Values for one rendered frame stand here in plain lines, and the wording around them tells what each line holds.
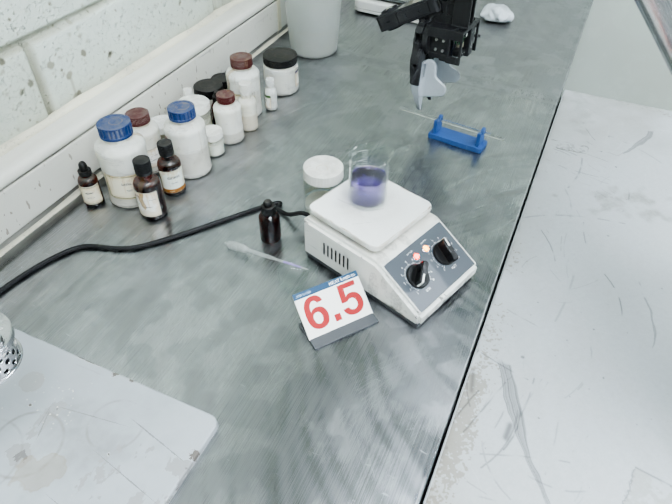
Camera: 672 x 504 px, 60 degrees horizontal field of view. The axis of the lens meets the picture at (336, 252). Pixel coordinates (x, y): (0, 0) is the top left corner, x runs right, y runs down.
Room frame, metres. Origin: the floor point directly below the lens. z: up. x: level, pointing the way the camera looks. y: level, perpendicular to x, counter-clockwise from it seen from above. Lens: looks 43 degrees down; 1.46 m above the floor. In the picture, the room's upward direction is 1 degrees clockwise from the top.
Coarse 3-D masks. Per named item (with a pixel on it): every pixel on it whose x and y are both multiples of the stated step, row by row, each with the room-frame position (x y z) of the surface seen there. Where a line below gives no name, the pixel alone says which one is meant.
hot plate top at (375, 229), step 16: (336, 192) 0.62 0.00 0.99; (400, 192) 0.62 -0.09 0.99; (320, 208) 0.58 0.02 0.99; (336, 208) 0.58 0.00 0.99; (352, 208) 0.58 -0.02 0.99; (384, 208) 0.58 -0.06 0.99; (400, 208) 0.58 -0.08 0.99; (416, 208) 0.59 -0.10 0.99; (336, 224) 0.55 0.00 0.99; (352, 224) 0.55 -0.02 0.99; (368, 224) 0.55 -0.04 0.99; (384, 224) 0.55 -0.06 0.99; (400, 224) 0.55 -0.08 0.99; (368, 240) 0.52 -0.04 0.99; (384, 240) 0.52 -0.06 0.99
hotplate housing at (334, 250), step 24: (312, 216) 0.59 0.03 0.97; (432, 216) 0.59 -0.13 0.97; (312, 240) 0.57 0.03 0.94; (336, 240) 0.55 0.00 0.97; (408, 240) 0.55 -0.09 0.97; (456, 240) 0.57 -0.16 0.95; (336, 264) 0.54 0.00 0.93; (360, 264) 0.51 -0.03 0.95; (384, 264) 0.50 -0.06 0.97; (384, 288) 0.49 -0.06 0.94; (456, 288) 0.51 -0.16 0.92; (408, 312) 0.46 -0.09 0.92; (432, 312) 0.47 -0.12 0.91
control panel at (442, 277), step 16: (416, 240) 0.55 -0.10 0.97; (432, 240) 0.56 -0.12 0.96; (400, 256) 0.52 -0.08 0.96; (432, 256) 0.53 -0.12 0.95; (464, 256) 0.55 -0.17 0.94; (400, 272) 0.50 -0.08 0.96; (432, 272) 0.51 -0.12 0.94; (448, 272) 0.52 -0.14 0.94; (464, 272) 0.53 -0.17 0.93; (416, 288) 0.49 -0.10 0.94; (432, 288) 0.49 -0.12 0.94; (416, 304) 0.47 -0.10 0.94
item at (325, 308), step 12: (336, 288) 0.49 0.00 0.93; (348, 288) 0.50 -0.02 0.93; (360, 288) 0.50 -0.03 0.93; (300, 300) 0.47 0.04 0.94; (312, 300) 0.47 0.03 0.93; (324, 300) 0.48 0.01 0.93; (336, 300) 0.48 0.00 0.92; (348, 300) 0.48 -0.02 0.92; (360, 300) 0.49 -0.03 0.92; (312, 312) 0.46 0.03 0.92; (324, 312) 0.46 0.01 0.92; (336, 312) 0.47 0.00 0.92; (348, 312) 0.47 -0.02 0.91; (360, 312) 0.47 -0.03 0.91; (312, 324) 0.45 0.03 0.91; (324, 324) 0.45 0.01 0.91
